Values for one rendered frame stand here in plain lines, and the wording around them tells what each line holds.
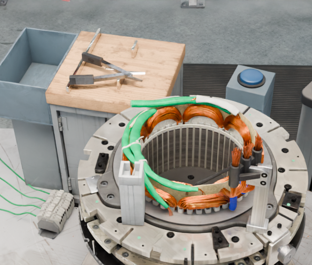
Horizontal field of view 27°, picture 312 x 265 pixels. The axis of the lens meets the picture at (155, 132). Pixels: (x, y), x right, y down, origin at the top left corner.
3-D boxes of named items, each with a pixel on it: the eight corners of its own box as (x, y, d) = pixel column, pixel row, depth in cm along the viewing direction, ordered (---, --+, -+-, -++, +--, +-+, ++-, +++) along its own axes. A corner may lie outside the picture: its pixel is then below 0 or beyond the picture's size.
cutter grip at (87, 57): (81, 61, 114) (81, 53, 113) (84, 58, 115) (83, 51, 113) (101, 67, 113) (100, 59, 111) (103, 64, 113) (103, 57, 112)
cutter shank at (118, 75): (93, 82, 109) (93, 79, 108) (93, 79, 109) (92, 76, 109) (130, 77, 110) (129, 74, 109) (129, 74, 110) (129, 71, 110)
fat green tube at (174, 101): (129, 113, 94) (128, 103, 93) (133, 96, 97) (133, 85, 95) (232, 122, 92) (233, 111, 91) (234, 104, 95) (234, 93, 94)
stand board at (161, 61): (46, 103, 112) (44, 92, 110) (82, 41, 125) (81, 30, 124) (161, 121, 108) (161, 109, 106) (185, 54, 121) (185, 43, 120)
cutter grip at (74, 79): (69, 85, 109) (68, 77, 108) (70, 82, 110) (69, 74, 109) (93, 84, 109) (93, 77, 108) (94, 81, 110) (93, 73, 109)
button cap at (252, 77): (259, 88, 115) (259, 83, 114) (237, 82, 116) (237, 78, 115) (265, 74, 117) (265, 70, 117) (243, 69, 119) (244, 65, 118)
